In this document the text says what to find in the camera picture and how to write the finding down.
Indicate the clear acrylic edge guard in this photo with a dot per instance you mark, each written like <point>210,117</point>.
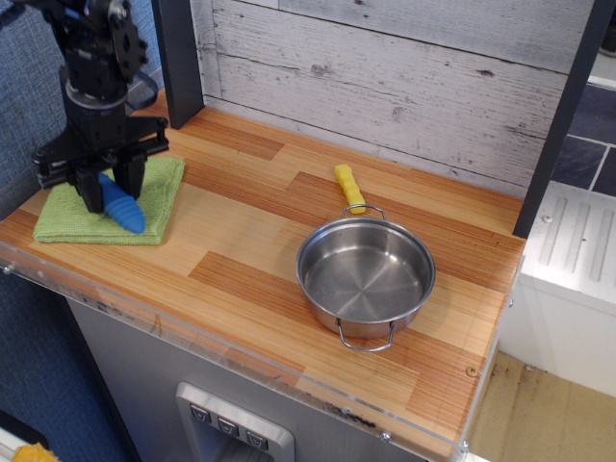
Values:
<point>249,314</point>

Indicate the silver dispenser button panel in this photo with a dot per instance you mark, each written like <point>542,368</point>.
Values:
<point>219,430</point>

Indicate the yellow object bottom corner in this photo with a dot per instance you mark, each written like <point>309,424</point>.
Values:
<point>34,453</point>

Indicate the dark grey left post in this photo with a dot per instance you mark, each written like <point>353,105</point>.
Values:
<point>180,64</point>

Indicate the yellow plastic handle utensil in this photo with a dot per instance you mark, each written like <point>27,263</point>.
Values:
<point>351,190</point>

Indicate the dark grey post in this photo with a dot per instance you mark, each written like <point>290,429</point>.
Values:
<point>581,67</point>
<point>180,64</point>

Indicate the stainless steel pot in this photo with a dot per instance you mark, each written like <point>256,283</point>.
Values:
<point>365,277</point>

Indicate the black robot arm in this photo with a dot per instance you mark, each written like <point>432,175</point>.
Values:
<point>66,68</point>

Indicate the dark grey right post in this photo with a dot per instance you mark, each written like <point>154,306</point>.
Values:
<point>581,67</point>

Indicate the blue handled metal spoon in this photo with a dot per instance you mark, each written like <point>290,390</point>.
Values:
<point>121,206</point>

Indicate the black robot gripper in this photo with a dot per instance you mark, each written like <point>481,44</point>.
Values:
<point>99,135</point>

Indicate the green folded cloth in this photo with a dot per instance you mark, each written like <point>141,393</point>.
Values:
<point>65,218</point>

